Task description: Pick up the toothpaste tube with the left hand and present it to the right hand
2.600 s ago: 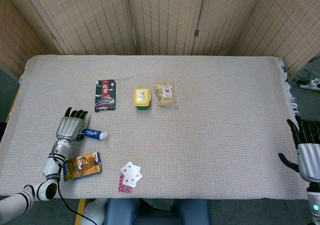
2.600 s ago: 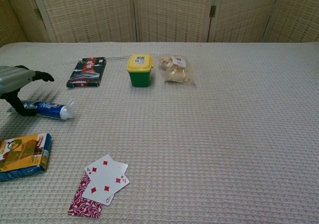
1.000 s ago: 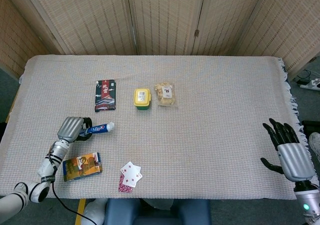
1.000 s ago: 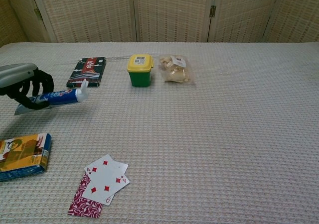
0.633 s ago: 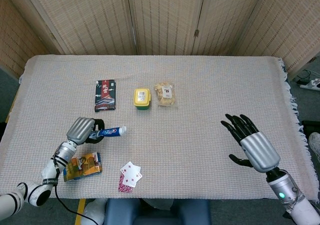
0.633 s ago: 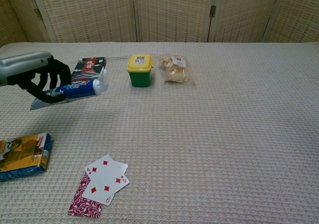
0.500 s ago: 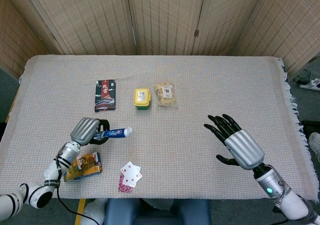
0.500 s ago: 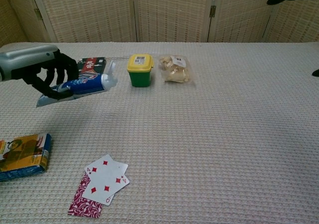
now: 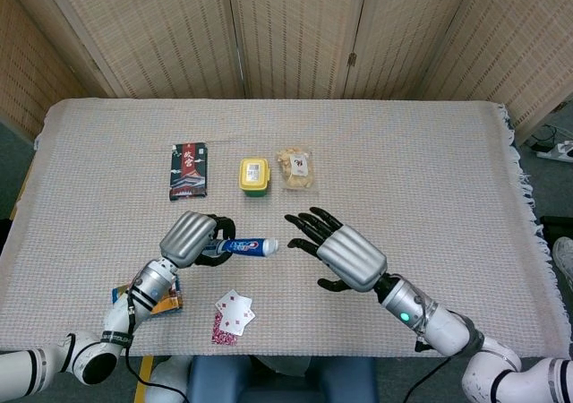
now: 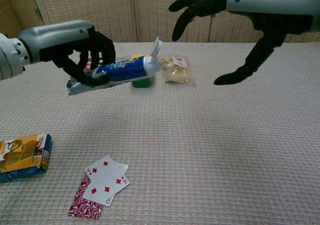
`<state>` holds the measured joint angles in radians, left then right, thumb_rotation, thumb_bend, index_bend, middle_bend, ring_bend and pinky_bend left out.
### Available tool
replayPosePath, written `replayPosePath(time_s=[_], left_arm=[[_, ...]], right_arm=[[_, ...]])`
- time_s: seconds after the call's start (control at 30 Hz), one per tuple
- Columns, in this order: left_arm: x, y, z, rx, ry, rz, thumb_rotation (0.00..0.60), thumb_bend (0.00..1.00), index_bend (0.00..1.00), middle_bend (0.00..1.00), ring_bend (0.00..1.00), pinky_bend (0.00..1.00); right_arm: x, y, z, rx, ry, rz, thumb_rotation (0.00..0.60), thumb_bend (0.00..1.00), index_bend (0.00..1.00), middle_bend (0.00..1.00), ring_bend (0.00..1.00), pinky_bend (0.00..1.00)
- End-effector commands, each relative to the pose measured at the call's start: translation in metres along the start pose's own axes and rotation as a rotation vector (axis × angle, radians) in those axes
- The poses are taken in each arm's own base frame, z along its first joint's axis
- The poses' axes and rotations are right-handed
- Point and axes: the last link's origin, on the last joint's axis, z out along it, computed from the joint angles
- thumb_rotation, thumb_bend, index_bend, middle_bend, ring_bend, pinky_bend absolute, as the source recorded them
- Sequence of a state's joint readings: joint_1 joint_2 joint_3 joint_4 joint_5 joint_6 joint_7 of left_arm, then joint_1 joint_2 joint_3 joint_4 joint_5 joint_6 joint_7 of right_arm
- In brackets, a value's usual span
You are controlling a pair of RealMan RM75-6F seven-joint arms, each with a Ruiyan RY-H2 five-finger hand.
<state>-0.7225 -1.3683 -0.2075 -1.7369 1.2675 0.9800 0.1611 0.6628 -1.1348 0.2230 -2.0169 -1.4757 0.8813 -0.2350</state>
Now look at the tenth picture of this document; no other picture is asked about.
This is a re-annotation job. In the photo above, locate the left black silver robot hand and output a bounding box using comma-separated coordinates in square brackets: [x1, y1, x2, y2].
[17, 19, 117, 87]

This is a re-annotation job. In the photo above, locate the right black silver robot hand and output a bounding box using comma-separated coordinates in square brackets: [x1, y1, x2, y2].
[168, 0, 320, 86]

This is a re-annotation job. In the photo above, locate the blue white toothpaste tube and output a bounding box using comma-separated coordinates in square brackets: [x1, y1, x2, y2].
[68, 36, 163, 97]

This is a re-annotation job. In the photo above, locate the dark box with red building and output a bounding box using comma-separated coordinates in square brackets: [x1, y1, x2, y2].
[66, 57, 105, 89]

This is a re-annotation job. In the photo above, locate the green tub with yellow lid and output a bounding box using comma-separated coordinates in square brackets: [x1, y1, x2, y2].
[128, 54, 154, 88]

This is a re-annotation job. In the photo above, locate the clear bag of beige snacks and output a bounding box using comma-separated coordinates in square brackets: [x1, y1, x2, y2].
[159, 54, 195, 84]

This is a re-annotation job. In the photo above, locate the blue and yellow carton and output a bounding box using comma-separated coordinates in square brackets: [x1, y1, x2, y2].
[0, 133, 53, 183]

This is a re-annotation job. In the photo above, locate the six of diamonds playing card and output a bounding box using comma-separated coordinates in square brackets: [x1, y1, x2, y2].
[98, 154, 130, 207]

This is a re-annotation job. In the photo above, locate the beige woven tablecloth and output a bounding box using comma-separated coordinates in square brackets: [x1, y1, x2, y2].
[0, 41, 320, 225]

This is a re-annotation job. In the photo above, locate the four of diamonds playing card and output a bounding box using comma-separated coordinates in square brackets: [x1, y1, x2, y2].
[84, 166, 131, 204]

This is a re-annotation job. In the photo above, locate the red patterned back playing card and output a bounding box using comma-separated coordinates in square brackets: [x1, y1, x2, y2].
[67, 172, 104, 221]

